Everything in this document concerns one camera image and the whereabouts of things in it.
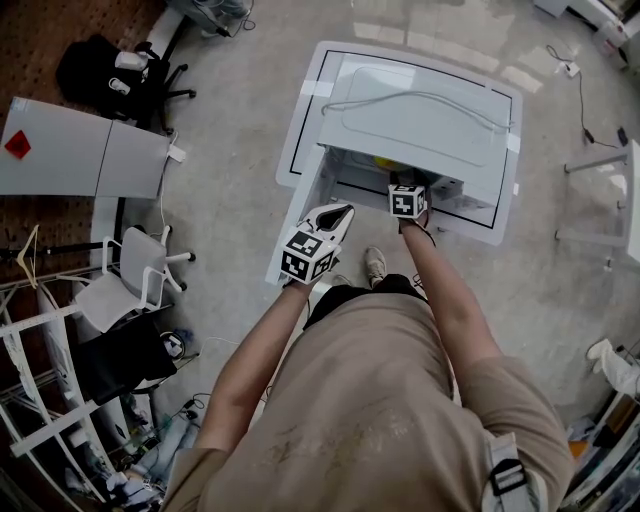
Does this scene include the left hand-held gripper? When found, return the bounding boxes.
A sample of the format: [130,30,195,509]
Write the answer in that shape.
[279,203,357,287]

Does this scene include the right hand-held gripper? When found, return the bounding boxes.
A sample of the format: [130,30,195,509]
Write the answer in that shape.
[387,168,432,221]

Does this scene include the white machine enclosure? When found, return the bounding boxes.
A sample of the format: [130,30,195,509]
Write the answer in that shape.
[264,52,517,287]

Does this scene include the person's right forearm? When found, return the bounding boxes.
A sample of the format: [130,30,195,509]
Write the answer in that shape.
[398,215,504,371]

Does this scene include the person's left forearm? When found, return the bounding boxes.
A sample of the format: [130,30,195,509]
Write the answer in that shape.
[193,279,314,454]

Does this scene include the white sneaker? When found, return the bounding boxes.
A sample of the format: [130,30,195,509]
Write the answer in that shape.
[363,245,389,290]

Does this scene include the white table with black outline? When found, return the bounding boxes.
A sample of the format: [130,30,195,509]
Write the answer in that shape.
[274,39,525,247]

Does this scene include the person's black shorts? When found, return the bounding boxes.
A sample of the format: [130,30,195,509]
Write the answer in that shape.
[302,273,430,331]

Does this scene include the white chair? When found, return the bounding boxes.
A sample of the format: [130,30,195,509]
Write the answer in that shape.
[73,224,197,335]

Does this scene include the person's light t-shirt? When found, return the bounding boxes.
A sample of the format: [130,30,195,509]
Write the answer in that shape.
[162,292,576,512]

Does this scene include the white cabinet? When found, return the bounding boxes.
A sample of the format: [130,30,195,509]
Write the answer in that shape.
[147,4,189,57]

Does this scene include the black office chair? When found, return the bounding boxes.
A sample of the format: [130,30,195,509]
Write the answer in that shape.
[53,33,197,135]

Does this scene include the white desk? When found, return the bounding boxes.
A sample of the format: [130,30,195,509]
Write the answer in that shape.
[0,95,175,200]

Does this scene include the white padded object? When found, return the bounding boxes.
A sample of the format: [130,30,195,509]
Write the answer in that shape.
[586,338,640,397]

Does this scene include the wooden clothes hanger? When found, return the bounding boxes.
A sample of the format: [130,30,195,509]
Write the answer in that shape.
[15,224,42,291]

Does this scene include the red diamond tag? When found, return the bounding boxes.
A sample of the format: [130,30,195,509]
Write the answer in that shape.
[4,129,33,161]

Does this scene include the white shelf rack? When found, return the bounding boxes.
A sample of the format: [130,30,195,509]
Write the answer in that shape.
[0,279,111,504]

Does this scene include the grey cable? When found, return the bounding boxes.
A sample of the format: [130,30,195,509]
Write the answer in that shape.
[321,91,516,134]

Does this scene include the black floor cable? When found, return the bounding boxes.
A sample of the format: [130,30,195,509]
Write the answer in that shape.
[545,44,621,150]

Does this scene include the white table frame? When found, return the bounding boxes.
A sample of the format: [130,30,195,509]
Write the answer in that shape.
[554,139,640,274]

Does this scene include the grey strap with black buckle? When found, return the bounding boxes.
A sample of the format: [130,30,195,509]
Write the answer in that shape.
[482,432,544,512]

